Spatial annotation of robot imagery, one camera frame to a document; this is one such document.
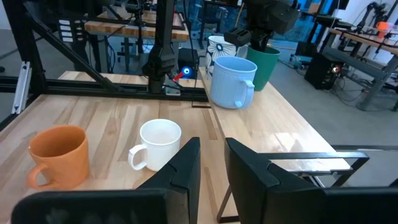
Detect blue white floral mug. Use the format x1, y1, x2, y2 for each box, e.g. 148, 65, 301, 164
204, 35, 249, 77

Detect wooden background workbench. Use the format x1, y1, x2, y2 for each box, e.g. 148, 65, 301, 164
83, 11, 190, 74

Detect wooden shelf black legs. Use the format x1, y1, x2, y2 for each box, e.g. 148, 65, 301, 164
191, 67, 371, 224

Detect green cup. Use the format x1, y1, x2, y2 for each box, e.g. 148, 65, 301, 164
246, 45, 281, 92

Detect silver aluminium bracket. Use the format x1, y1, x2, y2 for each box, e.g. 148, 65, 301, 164
11, 60, 32, 115

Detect black aluminium table frame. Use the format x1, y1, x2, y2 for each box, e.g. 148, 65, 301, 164
0, 0, 210, 131

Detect orange faceted mug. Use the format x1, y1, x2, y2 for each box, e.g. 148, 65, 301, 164
25, 124, 91, 191

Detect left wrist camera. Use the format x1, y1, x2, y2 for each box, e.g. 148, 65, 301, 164
223, 27, 252, 48

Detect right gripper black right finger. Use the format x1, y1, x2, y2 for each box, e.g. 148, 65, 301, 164
224, 138, 326, 224

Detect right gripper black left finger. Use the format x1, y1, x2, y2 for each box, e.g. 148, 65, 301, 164
136, 137, 201, 224

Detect black panel white labels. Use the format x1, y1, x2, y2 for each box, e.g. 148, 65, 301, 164
57, 18, 85, 44

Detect grey metal workbench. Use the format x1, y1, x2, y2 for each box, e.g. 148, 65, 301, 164
328, 27, 398, 112

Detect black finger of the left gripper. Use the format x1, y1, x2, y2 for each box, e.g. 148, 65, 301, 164
251, 30, 274, 52

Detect small white mug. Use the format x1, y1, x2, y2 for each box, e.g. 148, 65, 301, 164
127, 118, 182, 172

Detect black box blue lights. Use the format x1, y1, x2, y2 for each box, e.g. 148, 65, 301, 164
177, 47, 200, 79

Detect light blue ribbed mug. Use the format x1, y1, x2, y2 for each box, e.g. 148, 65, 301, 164
210, 55, 259, 110

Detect black computer case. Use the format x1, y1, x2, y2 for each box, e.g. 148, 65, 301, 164
303, 52, 343, 91

